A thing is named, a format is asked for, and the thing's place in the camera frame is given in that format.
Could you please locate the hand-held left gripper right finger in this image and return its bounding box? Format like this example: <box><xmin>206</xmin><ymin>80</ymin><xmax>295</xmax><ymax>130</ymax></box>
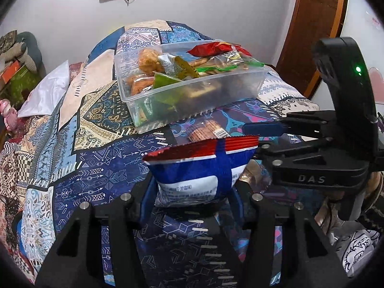
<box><xmin>228</xmin><ymin>183</ymin><xmax>350</xmax><ymax>288</ymax></box>

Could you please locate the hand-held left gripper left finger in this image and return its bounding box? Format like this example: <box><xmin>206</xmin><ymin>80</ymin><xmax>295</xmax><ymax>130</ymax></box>
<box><xmin>34</xmin><ymin>172</ymin><xmax>159</xmax><ymax>288</ymax></box>

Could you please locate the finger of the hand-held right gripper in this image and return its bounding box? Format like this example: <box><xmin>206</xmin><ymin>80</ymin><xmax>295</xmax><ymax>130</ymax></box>
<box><xmin>242</xmin><ymin>110</ymin><xmax>337</xmax><ymax>140</ymax></box>
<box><xmin>254</xmin><ymin>137</ymin><xmax>337</xmax><ymax>168</ymax></box>

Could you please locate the blue white snack bag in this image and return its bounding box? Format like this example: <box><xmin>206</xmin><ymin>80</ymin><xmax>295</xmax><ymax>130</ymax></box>
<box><xmin>142</xmin><ymin>136</ymin><xmax>260</xmax><ymax>208</ymax></box>

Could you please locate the clear plastic container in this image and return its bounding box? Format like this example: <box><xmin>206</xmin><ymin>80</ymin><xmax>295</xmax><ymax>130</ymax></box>
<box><xmin>113</xmin><ymin>40</ymin><xmax>272</xmax><ymax>135</ymax></box>

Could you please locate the clear packet with green edge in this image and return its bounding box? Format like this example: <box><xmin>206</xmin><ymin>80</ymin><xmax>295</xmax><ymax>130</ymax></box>
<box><xmin>210</xmin><ymin>48</ymin><xmax>266</xmax><ymax>71</ymax></box>

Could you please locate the red snack packet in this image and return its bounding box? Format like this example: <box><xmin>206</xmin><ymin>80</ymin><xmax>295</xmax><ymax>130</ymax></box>
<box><xmin>186</xmin><ymin>42</ymin><xmax>238</xmax><ymax>58</ymax></box>

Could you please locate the green yellow snack packet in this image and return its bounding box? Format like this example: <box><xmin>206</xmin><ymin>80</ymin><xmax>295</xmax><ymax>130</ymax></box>
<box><xmin>157</xmin><ymin>54</ymin><xmax>200</xmax><ymax>80</ymax></box>

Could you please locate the orange fried snack packet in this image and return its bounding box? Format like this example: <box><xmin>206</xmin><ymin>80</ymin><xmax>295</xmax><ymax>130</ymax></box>
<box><xmin>126</xmin><ymin>73</ymin><xmax>156</xmax><ymax>95</ymax></box>
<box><xmin>136</xmin><ymin>48</ymin><xmax>162</xmax><ymax>74</ymax></box>

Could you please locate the person's right forearm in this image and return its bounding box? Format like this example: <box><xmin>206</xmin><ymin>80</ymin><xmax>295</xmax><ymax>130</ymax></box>
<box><xmin>364</xmin><ymin>171</ymin><xmax>384</xmax><ymax>241</ymax></box>

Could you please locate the person's right hand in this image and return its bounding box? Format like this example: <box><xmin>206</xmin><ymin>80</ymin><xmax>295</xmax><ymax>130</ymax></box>
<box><xmin>314</xmin><ymin>197</ymin><xmax>340</xmax><ymax>238</ymax></box>

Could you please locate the clear biscuit packet with barcode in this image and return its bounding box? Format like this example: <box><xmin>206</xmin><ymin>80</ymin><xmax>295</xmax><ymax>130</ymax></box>
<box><xmin>186</xmin><ymin>119</ymin><xmax>232</xmax><ymax>143</ymax></box>

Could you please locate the brown wooden door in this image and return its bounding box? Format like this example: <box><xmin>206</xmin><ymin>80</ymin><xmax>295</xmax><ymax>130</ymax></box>
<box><xmin>276</xmin><ymin>0</ymin><xmax>349</xmax><ymax>100</ymax></box>

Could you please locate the white wardrobe sliding door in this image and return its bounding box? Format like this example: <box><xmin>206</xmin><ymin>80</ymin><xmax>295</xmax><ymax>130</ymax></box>
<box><xmin>339</xmin><ymin>0</ymin><xmax>384</xmax><ymax>132</ymax></box>

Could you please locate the white black printed cloth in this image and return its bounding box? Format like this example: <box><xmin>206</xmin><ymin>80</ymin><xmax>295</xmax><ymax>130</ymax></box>
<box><xmin>330</xmin><ymin>229</ymin><xmax>380</xmax><ymax>278</ymax></box>

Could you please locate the white pillow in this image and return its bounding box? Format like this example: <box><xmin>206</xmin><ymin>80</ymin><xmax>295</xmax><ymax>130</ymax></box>
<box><xmin>17</xmin><ymin>60</ymin><xmax>71</xmax><ymax>117</ymax></box>

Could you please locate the pink plush toy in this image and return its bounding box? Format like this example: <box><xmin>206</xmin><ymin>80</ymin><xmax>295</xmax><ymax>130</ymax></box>
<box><xmin>0</xmin><ymin>98</ymin><xmax>19</xmax><ymax>131</ymax></box>

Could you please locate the green printed box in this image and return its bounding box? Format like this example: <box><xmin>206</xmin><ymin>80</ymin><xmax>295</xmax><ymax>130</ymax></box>
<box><xmin>0</xmin><ymin>69</ymin><xmax>42</xmax><ymax>109</ymax></box>

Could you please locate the orange shoe box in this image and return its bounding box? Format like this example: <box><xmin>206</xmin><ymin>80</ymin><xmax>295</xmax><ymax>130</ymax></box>
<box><xmin>0</xmin><ymin>61</ymin><xmax>21</xmax><ymax>83</ymax></box>

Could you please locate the camouflage cloth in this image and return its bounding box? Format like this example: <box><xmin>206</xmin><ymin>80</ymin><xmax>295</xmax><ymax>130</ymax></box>
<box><xmin>0</xmin><ymin>30</ymin><xmax>18</xmax><ymax>55</ymax></box>

